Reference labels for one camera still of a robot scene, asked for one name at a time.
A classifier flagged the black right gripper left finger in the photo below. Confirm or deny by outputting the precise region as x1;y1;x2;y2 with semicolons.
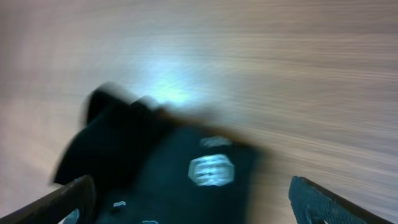
1;175;96;224

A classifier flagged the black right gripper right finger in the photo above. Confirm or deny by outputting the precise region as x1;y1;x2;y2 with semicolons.
289;176;391;224

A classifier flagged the black polo shirt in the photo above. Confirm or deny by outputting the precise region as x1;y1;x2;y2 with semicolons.
53;86;261;224

